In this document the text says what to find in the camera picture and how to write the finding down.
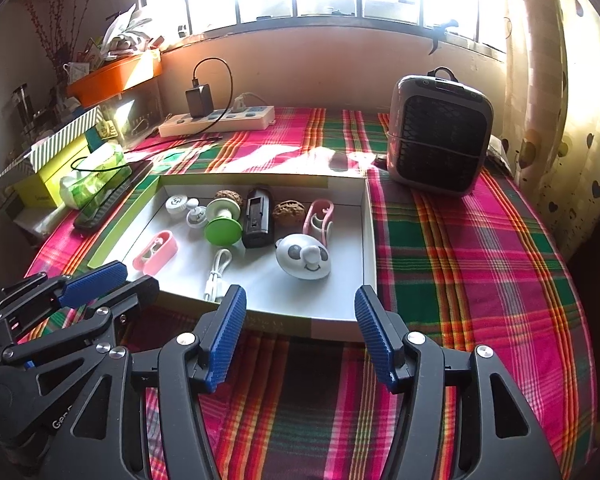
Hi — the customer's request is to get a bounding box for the green white cardboard box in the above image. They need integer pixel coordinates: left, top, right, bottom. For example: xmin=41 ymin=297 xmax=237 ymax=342
xmin=86 ymin=172 xmax=378 ymax=343

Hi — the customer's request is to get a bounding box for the black charger adapter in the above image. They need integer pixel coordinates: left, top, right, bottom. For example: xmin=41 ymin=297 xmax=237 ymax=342
xmin=186 ymin=84 xmax=214 ymax=118

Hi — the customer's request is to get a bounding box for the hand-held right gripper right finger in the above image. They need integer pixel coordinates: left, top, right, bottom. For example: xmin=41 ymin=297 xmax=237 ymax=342
xmin=354 ymin=285 xmax=563 ymax=480

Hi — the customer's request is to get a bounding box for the grey white striped box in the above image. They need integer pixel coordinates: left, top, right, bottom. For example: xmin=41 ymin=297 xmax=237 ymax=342
xmin=30 ymin=106 xmax=103 ymax=168

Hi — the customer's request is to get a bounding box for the green tissue pack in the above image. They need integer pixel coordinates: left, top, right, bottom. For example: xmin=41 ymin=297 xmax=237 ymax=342
xmin=60 ymin=142 xmax=133 ymax=209

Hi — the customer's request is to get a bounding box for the white cable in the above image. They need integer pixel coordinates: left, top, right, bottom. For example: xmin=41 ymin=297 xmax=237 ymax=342
xmin=202 ymin=247 xmax=233 ymax=303

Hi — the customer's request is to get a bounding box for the white plastic bag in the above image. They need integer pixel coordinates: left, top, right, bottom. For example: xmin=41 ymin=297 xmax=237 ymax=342
xmin=87 ymin=2 xmax=161 ymax=63

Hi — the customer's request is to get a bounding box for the white power strip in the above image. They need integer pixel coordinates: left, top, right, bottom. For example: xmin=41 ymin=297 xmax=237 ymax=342
xmin=158 ymin=105 xmax=276 ymax=138

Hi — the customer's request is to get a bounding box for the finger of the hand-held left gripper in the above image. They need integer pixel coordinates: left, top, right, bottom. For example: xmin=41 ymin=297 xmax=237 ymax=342
xmin=0 ymin=261 xmax=129 ymax=331
xmin=2 ymin=276 xmax=160 ymax=366

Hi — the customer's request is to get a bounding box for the orange plastic tray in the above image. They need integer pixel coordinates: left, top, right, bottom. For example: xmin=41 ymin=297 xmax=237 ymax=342
xmin=67 ymin=50 xmax=163 ymax=108

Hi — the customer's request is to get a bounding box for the black battery pack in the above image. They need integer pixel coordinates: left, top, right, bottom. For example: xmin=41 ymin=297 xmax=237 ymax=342
xmin=241 ymin=186 xmax=274 ymax=249

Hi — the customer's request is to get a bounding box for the yellow green box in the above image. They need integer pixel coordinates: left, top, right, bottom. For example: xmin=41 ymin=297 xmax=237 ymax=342
xmin=12 ymin=135 xmax=91 ymax=208

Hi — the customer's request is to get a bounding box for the cream heart print curtain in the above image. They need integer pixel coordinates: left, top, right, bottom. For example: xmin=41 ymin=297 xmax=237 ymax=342
xmin=505 ymin=0 xmax=600 ymax=256

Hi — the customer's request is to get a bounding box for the black charging cable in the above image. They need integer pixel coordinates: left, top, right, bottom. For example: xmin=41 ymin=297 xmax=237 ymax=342
xmin=70 ymin=57 xmax=235 ymax=173

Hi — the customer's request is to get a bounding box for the pink green plaid cloth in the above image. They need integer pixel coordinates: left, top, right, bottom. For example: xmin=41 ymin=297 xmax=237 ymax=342
xmin=25 ymin=105 xmax=598 ymax=480

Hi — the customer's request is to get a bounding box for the small white knob stand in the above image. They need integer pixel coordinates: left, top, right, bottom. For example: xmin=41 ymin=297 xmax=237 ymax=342
xmin=186 ymin=199 xmax=208 ymax=231

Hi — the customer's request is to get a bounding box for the pink plastic clip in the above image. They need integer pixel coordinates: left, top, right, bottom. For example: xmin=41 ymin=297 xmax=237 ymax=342
xmin=302 ymin=199 xmax=336 ymax=238
xmin=131 ymin=230 xmax=179 ymax=276

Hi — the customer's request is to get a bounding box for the grey portable fan heater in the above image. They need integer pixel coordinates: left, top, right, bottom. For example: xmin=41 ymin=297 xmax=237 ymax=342
xmin=386 ymin=67 xmax=495 ymax=197

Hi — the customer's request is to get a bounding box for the black smartphone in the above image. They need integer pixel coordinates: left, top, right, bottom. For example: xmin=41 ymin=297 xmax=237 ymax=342
xmin=73 ymin=160 xmax=153 ymax=233

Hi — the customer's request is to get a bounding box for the dried red berry branch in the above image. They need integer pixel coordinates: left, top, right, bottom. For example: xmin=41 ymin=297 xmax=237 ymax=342
xmin=22 ymin=0 xmax=81 ymax=81

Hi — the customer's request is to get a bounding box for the grey zigzag pattern box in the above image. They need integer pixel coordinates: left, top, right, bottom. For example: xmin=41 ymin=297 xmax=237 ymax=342
xmin=0 ymin=152 xmax=36 ymax=196

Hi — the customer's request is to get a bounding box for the green cable winder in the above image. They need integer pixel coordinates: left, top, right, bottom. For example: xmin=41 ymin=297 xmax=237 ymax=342
xmin=203 ymin=196 xmax=244 ymax=247

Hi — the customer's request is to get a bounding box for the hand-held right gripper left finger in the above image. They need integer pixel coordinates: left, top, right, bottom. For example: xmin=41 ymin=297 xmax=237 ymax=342
xmin=40 ymin=284 xmax=248 ymax=480

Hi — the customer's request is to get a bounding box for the white panda face gadget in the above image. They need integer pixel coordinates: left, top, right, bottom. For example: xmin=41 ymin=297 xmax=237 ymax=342
xmin=275 ymin=233 xmax=331 ymax=279

